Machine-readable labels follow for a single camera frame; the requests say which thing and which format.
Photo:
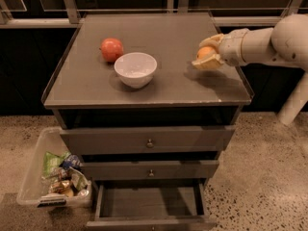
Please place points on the clear plastic bin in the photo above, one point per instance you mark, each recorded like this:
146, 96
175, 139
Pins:
34, 190

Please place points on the white green snack bag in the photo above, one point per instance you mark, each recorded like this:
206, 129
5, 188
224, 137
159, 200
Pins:
78, 179

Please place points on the grey middle drawer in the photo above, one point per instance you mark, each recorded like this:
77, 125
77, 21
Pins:
145, 170

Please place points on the grey top drawer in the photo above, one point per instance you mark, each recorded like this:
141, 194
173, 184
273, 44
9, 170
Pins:
136, 140

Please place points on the gold foil snack packet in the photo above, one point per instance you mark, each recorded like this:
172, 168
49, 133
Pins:
60, 186

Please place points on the white ceramic bowl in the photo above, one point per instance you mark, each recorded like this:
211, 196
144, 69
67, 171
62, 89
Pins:
135, 69

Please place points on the grey drawer cabinet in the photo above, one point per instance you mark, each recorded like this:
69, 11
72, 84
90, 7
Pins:
85, 91

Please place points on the red apple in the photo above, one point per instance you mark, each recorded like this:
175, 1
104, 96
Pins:
111, 49

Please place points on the small orange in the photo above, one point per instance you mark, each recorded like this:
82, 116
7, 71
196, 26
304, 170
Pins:
205, 52

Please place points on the blue snack packet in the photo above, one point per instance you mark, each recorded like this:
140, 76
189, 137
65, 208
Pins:
71, 161

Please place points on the grey bottom drawer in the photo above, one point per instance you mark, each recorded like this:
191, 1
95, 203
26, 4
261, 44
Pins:
151, 205

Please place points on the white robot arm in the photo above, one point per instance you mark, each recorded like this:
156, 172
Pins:
285, 44

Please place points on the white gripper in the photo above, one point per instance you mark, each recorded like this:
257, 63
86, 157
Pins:
231, 47

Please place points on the grey drawer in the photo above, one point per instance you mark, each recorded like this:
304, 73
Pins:
145, 170
151, 205
136, 140

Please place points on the metal railing frame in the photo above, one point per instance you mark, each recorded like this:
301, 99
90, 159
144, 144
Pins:
70, 13

